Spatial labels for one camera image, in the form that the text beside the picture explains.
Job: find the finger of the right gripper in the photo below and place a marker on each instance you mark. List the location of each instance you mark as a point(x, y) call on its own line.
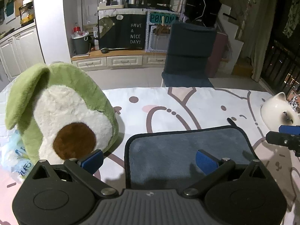
point(290, 129)

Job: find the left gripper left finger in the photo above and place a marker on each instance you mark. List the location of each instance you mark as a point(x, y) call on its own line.
point(83, 170)

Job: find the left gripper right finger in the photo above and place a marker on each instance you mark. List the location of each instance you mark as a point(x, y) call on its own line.
point(215, 171)

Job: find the grey blue towel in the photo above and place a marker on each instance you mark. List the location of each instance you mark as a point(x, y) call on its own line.
point(167, 160)

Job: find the white ceramic cat figurine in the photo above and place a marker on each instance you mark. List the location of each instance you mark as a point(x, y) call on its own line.
point(277, 111)

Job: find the green avocado plush toy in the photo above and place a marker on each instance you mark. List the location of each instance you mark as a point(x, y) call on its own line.
point(60, 113)

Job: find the plastic tissue pack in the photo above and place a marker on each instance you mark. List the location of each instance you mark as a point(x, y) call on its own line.
point(14, 158)

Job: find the cartoon printed tablecloth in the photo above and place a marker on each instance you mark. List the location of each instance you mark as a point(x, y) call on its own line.
point(160, 109)

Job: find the maroon floor chair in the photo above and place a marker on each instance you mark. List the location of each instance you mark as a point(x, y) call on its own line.
point(214, 60)

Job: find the white drawer cabinet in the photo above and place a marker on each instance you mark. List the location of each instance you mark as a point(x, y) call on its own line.
point(119, 59)

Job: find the dark blue floor chair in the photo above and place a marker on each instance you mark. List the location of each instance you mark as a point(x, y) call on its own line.
point(189, 48)

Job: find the dark grey trash bin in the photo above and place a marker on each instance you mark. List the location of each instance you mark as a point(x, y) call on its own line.
point(80, 41)

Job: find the white kitchen cabinet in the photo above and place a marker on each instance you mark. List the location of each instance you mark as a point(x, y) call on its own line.
point(20, 51)

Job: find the black have a nice day cloth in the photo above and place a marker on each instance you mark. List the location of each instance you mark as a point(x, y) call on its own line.
point(120, 32)

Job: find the black hanging jacket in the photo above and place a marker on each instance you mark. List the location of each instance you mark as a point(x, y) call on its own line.
point(202, 12)

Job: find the teal poison sign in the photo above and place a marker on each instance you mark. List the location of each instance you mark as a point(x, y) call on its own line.
point(162, 18)

